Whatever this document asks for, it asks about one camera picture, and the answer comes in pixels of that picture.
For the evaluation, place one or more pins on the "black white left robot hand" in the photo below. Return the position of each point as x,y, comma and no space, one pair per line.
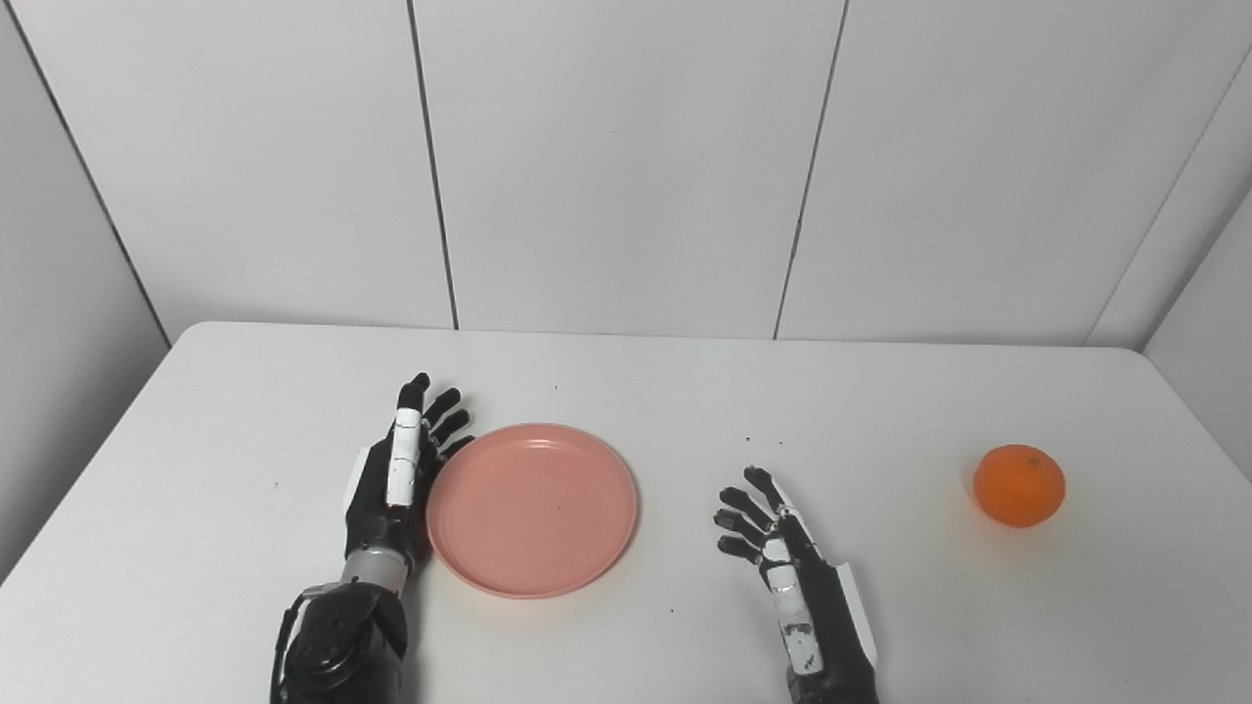
370,513

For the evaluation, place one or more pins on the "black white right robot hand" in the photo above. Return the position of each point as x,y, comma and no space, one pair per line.
836,626

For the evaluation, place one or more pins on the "orange fruit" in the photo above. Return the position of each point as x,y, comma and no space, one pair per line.
1018,486

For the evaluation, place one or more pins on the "pink round plate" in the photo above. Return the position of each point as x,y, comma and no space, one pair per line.
533,510

